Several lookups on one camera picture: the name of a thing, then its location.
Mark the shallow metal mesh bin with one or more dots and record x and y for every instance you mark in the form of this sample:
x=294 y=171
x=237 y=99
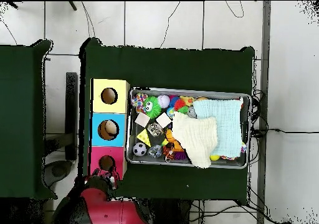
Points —
x=224 y=163

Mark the light blue muslin cloth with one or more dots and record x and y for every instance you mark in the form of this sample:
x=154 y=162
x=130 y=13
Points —
x=229 y=124

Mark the white toy baseball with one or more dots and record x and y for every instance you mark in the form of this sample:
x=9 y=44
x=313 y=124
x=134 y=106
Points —
x=163 y=101

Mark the grey round base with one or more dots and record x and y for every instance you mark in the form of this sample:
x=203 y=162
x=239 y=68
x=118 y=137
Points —
x=58 y=171

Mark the orange striped tiger plush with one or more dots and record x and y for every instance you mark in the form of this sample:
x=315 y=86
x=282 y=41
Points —
x=169 y=151

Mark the plain wooden cube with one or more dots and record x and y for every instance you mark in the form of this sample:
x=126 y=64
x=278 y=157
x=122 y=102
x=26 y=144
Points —
x=163 y=120
x=142 y=119

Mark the wooden box with three holes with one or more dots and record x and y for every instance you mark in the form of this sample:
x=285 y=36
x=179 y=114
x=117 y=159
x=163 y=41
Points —
x=117 y=104

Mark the cream muslin cloth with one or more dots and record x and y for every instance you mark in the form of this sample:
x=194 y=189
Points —
x=197 y=137

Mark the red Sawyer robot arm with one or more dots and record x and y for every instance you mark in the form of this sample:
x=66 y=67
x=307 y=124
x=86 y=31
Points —
x=107 y=209

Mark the green fuzzy googly-eyed toy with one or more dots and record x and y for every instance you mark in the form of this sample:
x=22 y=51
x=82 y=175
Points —
x=152 y=107

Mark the clear glitter ball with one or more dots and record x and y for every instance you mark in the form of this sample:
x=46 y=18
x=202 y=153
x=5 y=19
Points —
x=155 y=151

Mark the black upright panel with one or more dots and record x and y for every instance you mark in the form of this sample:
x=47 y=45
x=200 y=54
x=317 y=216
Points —
x=71 y=109

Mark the yellow cheese wedge toy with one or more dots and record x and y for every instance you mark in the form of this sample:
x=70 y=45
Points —
x=144 y=137

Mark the black and white soccer ball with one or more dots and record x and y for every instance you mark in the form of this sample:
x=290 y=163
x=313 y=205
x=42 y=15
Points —
x=139 y=149

